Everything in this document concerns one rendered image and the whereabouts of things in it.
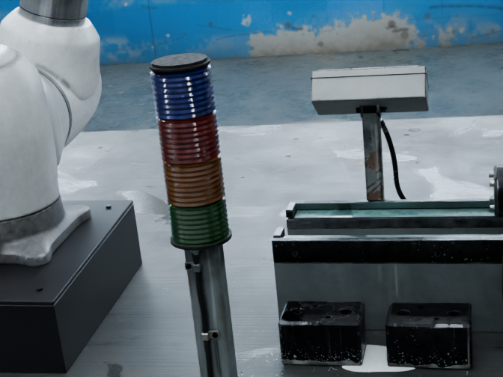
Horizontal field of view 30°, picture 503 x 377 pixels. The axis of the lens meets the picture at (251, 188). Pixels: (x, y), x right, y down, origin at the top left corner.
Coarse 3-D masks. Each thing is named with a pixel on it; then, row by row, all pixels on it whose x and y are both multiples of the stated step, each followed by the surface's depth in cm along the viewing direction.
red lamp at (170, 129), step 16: (160, 128) 92; (176, 128) 90; (192, 128) 90; (208, 128) 91; (160, 144) 93; (176, 144) 91; (192, 144) 91; (208, 144) 92; (176, 160) 92; (192, 160) 91
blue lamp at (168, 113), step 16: (208, 64) 92; (160, 80) 89; (176, 80) 88; (192, 80) 89; (208, 80) 90; (160, 96) 90; (176, 96) 89; (192, 96) 89; (208, 96) 90; (160, 112) 91; (176, 112) 90; (192, 112) 90; (208, 112) 91
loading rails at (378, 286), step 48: (288, 240) 120; (336, 240) 119; (384, 240) 118; (432, 240) 116; (480, 240) 115; (288, 288) 123; (336, 288) 121; (384, 288) 120; (432, 288) 118; (480, 288) 117
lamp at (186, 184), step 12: (216, 156) 93; (168, 168) 92; (180, 168) 92; (192, 168) 92; (204, 168) 92; (216, 168) 93; (168, 180) 93; (180, 180) 92; (192, 180) 92; (204, 180) 92; (216, 180) 93; (168, 192) 94; (180, 192) 93; (192, 192) 92; (204, 192) 93; (216, 192) 94; (180, 204) 93; (192, 204) 93; (204, 204) 93
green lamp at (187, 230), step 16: (176, 208) 94; (192, 208) 93; (208, 208) 93; (224, 208) 95; (176, 224) 95; (192, 224) 93; (208, 224) 94; (224, 224) 95; (176, 240) 95; (192, 240) 94; (208, 240) 94
